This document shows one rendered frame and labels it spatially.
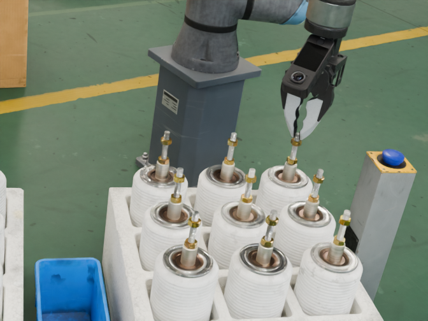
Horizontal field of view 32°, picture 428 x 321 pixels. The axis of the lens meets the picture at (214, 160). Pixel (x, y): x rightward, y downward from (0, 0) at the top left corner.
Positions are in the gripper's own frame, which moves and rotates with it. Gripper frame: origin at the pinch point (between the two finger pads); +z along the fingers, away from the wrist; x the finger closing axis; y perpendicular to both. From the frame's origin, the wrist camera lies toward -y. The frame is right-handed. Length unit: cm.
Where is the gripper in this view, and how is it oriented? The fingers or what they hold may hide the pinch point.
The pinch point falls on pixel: (297, 133)
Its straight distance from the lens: 132.4
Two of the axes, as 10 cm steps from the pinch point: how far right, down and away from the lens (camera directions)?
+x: -8.7, -3.5, 3.4
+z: -1.5, 8.6, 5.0
